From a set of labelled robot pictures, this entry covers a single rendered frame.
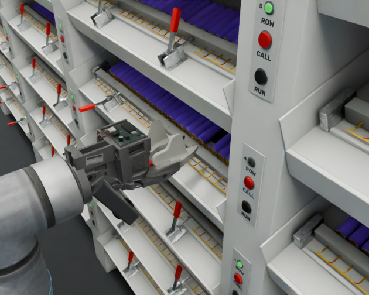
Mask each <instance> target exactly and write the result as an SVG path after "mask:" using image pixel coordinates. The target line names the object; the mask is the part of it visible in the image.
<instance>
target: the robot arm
mask: <svg viewBox="0 0 369 295"><path fill-rule="evenodd" d="M184 138H185V136H184V135H181V134H175V135H172V136H167V134H166V131H165V128H164V126H163V123H162V121H161V120H159V119H157V120H155V121H153V122H152V123H151V126H150V129H149V132H148V134H147V135H146V134H144V133H143V132H142V131H140V130H139V129H138V128H137V127H136V126H134V125H133V124H131V123H130V122H129V121H127V119H123V120H121V121H118V122H115V123H113V124H109V125H107V126H103V127H101V128H98V129H97V142H96V143H93V144H91V145H88V146H85V147H82V148H80V149H77V148H76V147H75V146H74V145H69V146H66V147H64V151H65V155H66V159H63V157H61V156H58V155H57V156H54V157H51V158H49V159H46V160H43V161H41V162H38V163H35V164H32V165H30V166H28V167H24V168H22V169H19V170H16V171H13V172H11V173H8V174H5V175H3V176H0V295H53V288H52V278H51V275H50V272H49V270H48V269H47V267H46V264H45V260H44V258H43V255H42V251H41V248H40V245H39V242H38V239H37V236H36V234H38V233H40V232H42V231H44V230H46V229H48V228H51V227H53V226H55V225H57V224H59V223H61V222H64V221H66V220H68V219H70V218H73V217H75V216H77V215H79V214H81V213H83V210H84V204H87V203H89V202H91V201H92V199H93V197H95V198H96V199H97V200H98V201H99V202H101V203H102V204H103V205H105V206H106V207H107V208H108V209H109V210H111V211H112V213H113V215H114V217H115V218H117V219H120V220H123V221H124V222H125V223H127V224H128V225H132V224H133V223H134V222H135V221H136V220H137V219H138V218H139V214H138V213H137V212H136V211H135V209H134V205H133V203H132V201H131V200H130V199H128V198H125V197H124V198H123V197H122V196H121V195H120V194H119V193H117V192H116V191H115V190H114V189H113V188H115V189H116V190H119V189H121V190H122V191H124V190H134V189H136V188H140V187H143V188H145V187H147V186H150V185H154V184H158V183H161V182H163V181H165V180H167V179H168V178H170V177H171V176H173V175H174V174H175V173H177V172H178V171H179V170H180V168H181V167H182V166H184V165H185V164H186V163H187V162H188V161H189V160H190V159H191V158H192V156H193V155H194V154H195V152H196V151H197V149H198V144H196V145H193V146H189V147H185V143H184ZM150 160H151V163H152V164H153V166H152V167H150V166H149V161H150ZM105 181H107V182H108V183H109V184H110V185H112V186H113V188H112V187H111V186H110V185H109V184H108V183H106V182H105Z"/></svg>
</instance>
